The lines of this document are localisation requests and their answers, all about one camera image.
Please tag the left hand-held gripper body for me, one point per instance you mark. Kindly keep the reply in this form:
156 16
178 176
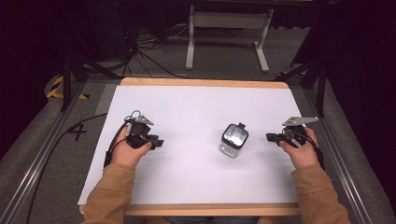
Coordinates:
138 130

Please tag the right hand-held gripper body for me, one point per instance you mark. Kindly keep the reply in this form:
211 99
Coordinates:
295 130

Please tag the small silver black device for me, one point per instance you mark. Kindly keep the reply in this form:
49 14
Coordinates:
234 140

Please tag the person's right hand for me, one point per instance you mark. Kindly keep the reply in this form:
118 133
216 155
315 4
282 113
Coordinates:
300 152

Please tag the person's left hand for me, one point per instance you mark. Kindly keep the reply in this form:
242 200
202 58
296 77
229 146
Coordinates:
130 152

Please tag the white table mat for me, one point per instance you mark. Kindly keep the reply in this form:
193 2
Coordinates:
193 143

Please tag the black tripod stand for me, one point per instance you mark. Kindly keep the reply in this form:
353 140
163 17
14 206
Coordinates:
77 68
311 74

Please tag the yellow black hazard tape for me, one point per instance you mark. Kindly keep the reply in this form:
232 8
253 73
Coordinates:
59 90

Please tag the aluminium rail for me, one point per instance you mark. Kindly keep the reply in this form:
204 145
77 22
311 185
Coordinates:
339 155
40 158

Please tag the white metal table frame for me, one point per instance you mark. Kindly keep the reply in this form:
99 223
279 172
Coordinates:
227 34

